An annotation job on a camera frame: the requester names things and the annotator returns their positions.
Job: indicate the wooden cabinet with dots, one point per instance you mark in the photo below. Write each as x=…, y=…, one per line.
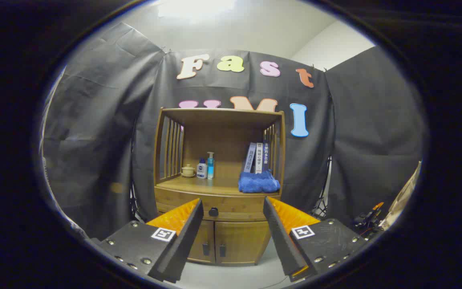
x=231, y=154

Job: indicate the beige fabric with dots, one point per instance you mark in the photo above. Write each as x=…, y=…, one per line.
x=403, y=196

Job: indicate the white-spined book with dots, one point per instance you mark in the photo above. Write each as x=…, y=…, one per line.
x=259, y=158

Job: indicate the wooden cabinet door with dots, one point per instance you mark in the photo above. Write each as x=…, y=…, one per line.
x=243, y=243
x=205, y=241

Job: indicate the blue pump bottle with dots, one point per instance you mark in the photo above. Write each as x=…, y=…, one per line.
x=210, y=166

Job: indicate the beige lidded teacup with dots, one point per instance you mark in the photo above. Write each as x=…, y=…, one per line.
x=188, y=171

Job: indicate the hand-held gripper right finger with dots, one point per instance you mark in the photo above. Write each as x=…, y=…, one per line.
x=279, y=233

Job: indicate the wooden drawer with black knob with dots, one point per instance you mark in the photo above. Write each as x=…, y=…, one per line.
x=235, y=206

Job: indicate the dark blue book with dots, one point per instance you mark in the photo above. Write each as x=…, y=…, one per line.
x=266, y=154

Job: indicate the white bottle with blue cap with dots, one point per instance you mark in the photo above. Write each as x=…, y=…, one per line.
x=202, y=170

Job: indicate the black backdrop cloth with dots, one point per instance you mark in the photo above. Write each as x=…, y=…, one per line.
x=355, y=120

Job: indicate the wooden countertop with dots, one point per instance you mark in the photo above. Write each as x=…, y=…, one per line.
x=223, y=185

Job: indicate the grey book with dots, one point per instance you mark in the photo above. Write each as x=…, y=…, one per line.
x=250, y=156

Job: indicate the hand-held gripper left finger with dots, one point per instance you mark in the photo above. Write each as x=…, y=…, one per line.
x=189, y=233

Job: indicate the blue folded towel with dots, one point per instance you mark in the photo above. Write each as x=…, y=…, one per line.
x=258, y=182

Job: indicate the black and orange equipment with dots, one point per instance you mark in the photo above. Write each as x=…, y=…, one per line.
x=367, y=218

